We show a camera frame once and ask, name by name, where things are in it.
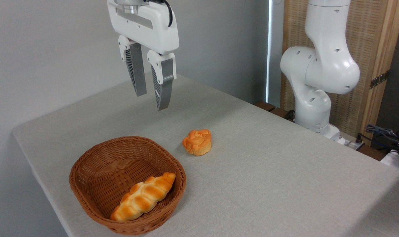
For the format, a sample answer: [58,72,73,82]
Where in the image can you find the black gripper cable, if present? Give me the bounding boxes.
[149,0,173,28]

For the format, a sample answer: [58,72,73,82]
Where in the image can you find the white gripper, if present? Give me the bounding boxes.
[107,0,180,112]

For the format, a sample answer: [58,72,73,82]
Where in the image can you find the white power strip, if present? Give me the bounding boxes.
[337,132,365,150]

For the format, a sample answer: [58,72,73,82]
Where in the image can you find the long braided bread loaf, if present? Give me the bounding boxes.
[110,172,176,222]

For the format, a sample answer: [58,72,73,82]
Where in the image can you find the brown woven wicker basket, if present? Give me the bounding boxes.
[69,136,187,235]

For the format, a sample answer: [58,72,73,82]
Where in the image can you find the round orange bread bun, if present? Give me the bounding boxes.
[182,129,212,156]

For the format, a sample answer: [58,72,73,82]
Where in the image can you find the wooden woven folding screen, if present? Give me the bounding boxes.
[280,0,399,139]

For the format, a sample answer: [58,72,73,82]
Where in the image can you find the bundle of dark cables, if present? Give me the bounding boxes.
[365,124,399,155]

